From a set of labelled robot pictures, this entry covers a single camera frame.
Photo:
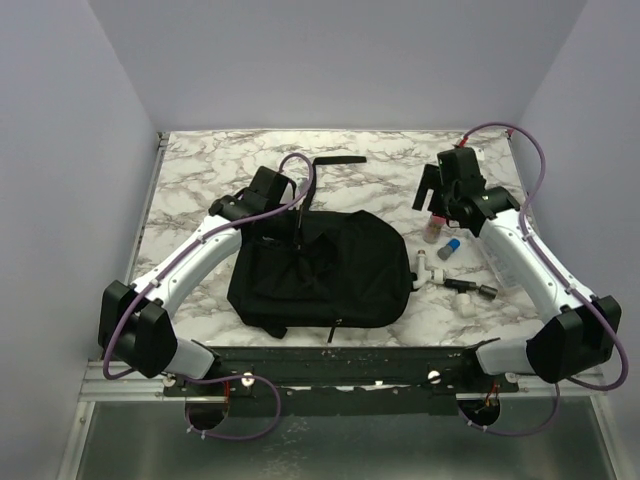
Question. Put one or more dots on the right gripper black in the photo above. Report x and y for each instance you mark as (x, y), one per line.
(431, 179)

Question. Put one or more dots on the pink cap glue bottle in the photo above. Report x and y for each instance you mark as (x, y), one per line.
(433, 229)

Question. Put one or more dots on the black student backpack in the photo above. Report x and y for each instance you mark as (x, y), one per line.
(305, 268)

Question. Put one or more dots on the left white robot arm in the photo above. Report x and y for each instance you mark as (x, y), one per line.
(135, 328)

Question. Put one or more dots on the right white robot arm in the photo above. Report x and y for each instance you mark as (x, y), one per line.
(578, 325)

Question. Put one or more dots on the blue cap grey tube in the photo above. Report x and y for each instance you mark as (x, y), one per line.
(446, 251)

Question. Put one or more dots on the white correction pen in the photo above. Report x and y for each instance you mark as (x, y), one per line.
(425, 274)

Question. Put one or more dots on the clear plastic pencil case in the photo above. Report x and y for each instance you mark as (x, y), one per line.
(505, 265)

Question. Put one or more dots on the white plastic tube piece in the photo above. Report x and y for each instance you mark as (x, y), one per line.
(462, 300)

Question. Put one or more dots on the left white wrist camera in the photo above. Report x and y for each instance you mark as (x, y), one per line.
(300, 188)

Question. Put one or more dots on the aluminium table edge rail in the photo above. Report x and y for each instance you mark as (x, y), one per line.
(148, 198)

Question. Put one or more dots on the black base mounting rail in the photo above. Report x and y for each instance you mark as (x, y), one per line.
(248, 382)

